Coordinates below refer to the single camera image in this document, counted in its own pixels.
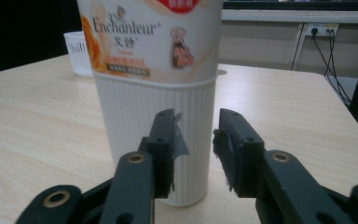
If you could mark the white pump bottle orange label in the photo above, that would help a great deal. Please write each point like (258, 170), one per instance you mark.
(143, 109)

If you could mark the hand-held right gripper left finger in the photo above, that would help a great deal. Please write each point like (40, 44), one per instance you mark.
(160, 149)

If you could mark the white wall power socket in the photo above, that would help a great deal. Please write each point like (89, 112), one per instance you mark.
(322, 28)

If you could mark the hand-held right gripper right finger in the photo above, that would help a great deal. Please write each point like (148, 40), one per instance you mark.
(245, 161)

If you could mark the clear plastic container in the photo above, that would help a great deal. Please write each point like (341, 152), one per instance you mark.
(77, 56)

